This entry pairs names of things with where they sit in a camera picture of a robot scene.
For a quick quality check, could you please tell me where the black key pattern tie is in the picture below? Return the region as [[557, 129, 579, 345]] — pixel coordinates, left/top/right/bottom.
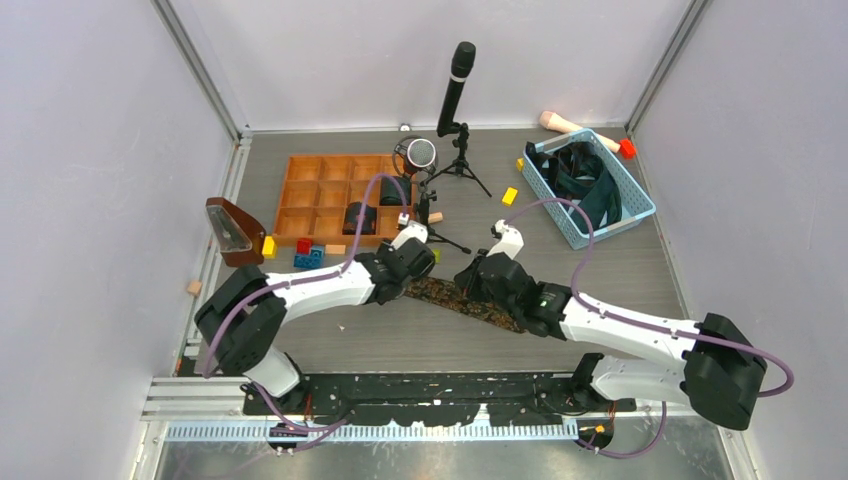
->
[[404, 277, 526, 334]]

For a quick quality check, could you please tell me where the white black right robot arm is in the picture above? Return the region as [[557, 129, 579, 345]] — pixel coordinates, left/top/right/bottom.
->
[[454, 250, 767, 431]]

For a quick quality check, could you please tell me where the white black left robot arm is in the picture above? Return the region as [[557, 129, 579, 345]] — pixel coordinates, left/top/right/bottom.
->
[[194, 237, 435, 414]]

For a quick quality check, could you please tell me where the tan wooden block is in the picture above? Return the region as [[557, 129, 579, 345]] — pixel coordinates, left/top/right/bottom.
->
[[325, 244, 347, 255]]

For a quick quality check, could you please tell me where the rolled black tie in tray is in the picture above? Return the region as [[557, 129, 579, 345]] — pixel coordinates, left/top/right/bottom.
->
[[342, 202, 378, 235]]

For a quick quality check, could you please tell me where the rolled dark green tie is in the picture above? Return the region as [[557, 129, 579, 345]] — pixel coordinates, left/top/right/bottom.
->
[[379, 176, 412, 206]]

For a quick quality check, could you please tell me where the small black tripod stand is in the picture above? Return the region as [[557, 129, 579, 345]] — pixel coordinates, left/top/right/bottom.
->
[[413, 191, 471, 254]]

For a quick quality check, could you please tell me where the orange wooden compartment tray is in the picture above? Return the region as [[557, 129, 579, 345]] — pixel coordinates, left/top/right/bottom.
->
[[272, 154, 403, 247]]

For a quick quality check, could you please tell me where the yellow toy brick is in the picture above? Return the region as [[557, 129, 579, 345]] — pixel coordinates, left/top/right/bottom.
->
[[501, 187, 518, 207]]

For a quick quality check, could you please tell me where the red toy brick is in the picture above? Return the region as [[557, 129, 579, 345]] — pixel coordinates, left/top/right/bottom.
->
[[295, 237, 313, 256]]

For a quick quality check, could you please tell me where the round silver mesh microphone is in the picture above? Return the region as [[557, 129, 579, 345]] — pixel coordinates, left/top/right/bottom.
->
[[392, 135, 438, 178]]

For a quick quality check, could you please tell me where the yellow block by metronome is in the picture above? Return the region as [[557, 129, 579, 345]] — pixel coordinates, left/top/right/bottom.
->
[[261, 236, 278, 260]]

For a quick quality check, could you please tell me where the dark green patterned tie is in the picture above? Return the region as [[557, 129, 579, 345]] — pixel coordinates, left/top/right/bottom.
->
[[569, 142, 623, 231]]

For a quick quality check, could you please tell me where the light blue plastic basket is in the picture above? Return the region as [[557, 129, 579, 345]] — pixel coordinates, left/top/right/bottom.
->
[[516, 129, 656, 250]]

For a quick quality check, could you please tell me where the navy brown striped tie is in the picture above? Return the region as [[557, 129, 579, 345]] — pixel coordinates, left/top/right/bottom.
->
[[524, 142, 602, 200]]

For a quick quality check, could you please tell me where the brown wooden metronome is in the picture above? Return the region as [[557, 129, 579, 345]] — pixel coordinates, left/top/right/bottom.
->
[[205, 197, 266, 268]]

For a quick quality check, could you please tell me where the beige wooden pestle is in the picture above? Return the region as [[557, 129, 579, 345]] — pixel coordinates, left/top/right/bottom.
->
[[538, 111, 621, 153]]

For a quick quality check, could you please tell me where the red block at corner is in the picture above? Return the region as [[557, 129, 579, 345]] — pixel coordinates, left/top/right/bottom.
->
[[618, 138, 637, 159]]

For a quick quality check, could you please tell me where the small wooden cube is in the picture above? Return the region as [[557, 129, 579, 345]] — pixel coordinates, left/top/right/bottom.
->
[[186, 280, 203, 297]]

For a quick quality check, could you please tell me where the black handheld microphone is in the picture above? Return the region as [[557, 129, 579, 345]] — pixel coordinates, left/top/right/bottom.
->
[[436, 41, 476, 137]]

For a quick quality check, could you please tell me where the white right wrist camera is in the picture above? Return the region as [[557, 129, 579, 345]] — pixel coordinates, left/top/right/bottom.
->
[[486, 220, 524, 260]]

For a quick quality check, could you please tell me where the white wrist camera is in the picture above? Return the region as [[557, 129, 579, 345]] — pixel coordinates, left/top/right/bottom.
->
[[486, 220, 524, 260], [391, 213, 428, 250]]

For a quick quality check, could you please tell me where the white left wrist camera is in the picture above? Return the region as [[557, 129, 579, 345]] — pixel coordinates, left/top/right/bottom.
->
[[391, 213, 428, 250]]

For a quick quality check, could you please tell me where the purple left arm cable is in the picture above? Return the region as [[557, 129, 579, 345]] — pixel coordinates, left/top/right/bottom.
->
[[201, 173, 412, 454]]

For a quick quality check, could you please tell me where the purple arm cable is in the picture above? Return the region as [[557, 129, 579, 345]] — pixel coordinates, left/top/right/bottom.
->
[[201, 173, 412, 454], [500, 197, 796, 461]]

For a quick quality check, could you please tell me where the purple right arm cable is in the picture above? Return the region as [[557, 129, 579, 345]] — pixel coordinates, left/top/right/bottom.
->
[[500, 197, 796, 461]]

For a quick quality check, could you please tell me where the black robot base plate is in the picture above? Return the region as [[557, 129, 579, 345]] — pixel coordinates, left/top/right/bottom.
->
[[240, 372, 636, 427]]

